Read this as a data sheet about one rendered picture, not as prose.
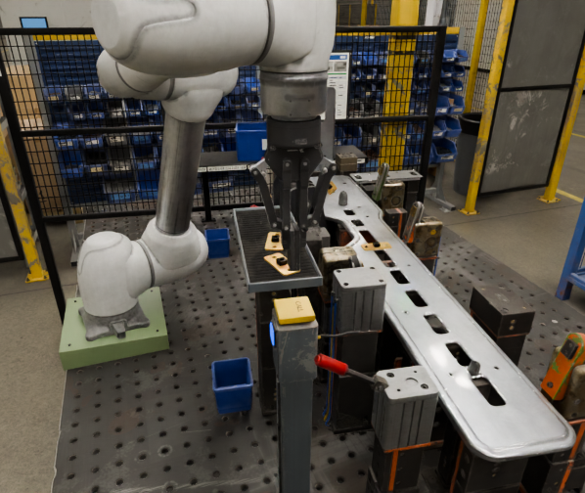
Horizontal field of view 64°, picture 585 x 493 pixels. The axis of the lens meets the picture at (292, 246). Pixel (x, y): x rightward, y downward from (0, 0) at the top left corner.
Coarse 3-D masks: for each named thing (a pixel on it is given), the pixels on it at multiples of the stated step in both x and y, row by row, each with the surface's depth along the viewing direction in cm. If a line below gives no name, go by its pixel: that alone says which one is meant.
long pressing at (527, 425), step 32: (352, 192) 175; (352, 224) 148; (384, 224) 149; (416, 256) 129; (416, 288) 114; (416, 320) 102; (448, 320) 102; (416, 352) 92; (448, 352) 92; (480, 352) 92; (448, 384) 84; (512, 384) 84; (448, 416) 79; (480, 416) 78; (512, 416) 78; (544, 416) 78; (480, 448) 72; (512, 448) 72; (544, 448) 72
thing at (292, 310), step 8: (304, 296) 81; (280, 304) 79; (288, 304) 79; (296, 304) 79; (304, 304) 79; (280, 312) 77; (288, 312) 77; (296, 312) 77; (304, 312) 77; (312, 312) 77; (280, 320) 75; (288, 320) 75; (296, 320) 76; (304, 320) 76; (312, 320) 76
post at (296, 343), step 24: (288, 336) 76; (312, 336) 77; (288, 360) 78; (312, 360) 79; (288, 384) 82; (312, 384) 83; (288, 408) 84; (288, 432) 87; (288, 456) 90; (288, 480) 93
